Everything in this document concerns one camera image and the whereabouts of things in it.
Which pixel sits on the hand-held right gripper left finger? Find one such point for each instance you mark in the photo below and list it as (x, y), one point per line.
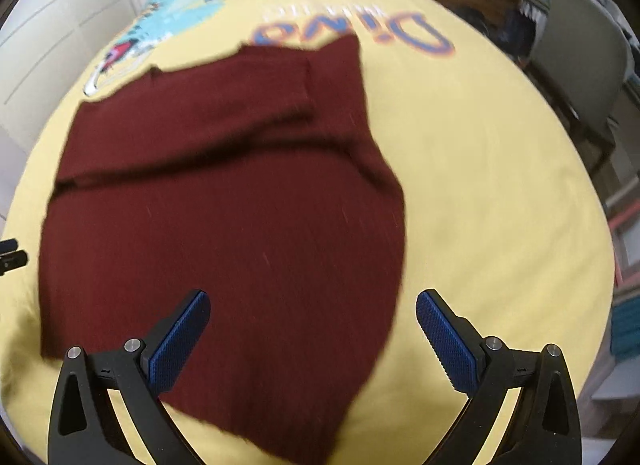
(179, 340)

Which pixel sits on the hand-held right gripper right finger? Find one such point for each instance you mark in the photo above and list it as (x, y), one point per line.
(447, 340)

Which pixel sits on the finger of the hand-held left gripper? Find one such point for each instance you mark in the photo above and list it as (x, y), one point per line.
(12, 262)
(6, 246)

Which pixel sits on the dark red knit sweater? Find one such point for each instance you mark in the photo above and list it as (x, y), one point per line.
(225, 245)

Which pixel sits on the yellow dinosaur printed blanket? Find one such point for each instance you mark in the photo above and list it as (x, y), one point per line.
(490, 195)

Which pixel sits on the stack of teal foam mats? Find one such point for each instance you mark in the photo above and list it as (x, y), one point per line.
(627, 330)

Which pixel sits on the white panelled wardrobe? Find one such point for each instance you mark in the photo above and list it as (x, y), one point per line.
(45, 45)

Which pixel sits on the grey-green chair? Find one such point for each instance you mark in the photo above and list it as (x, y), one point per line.
(582, 55)

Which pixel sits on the pink frame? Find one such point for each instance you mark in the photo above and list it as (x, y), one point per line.
(622, 240)

